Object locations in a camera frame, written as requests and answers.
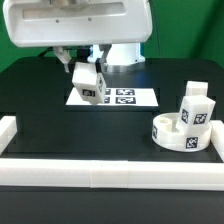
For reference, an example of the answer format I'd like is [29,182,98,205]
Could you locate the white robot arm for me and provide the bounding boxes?
[3,0,152,72]

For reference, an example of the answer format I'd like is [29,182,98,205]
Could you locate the black base cables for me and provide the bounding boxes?
[38,46,93,61]

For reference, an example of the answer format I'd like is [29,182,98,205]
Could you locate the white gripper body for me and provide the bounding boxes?
[3,0,152,47]

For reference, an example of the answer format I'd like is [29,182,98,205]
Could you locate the white front fence bar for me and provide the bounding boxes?
[0,158,224,191]

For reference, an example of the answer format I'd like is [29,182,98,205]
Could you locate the white marker sheet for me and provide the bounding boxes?
[66,88,158,107]

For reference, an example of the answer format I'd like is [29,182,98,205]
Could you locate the white left fence bar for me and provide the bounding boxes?
[0,116,17,155]

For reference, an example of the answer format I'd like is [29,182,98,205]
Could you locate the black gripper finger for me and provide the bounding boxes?
[53,47,72,73]
[95,44,112,72]

